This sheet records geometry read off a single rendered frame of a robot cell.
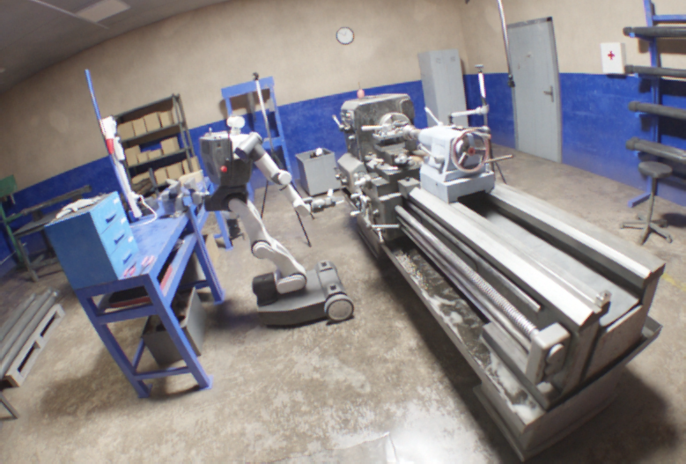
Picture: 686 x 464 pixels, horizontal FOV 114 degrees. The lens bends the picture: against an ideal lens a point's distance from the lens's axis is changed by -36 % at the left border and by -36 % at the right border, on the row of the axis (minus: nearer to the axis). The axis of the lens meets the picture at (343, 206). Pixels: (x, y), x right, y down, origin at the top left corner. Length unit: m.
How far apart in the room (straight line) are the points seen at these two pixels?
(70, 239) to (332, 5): 5.50
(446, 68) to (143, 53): 5.30
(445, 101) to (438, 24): 1.62
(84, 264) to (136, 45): 5.05
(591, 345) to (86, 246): 2.19
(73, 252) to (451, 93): 5.89
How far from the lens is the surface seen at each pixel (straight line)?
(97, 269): 1.97
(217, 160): 2.04
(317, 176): 4.84
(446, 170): 1.82
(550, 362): 1.12
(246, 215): 2.19
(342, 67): 6.18
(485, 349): 1.55
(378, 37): 6.42
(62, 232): 1.98
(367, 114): 2.84
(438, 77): 6.23
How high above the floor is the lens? 1.52
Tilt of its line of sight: 20 degrees down
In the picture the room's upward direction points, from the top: 11 degrees counter-clockwise
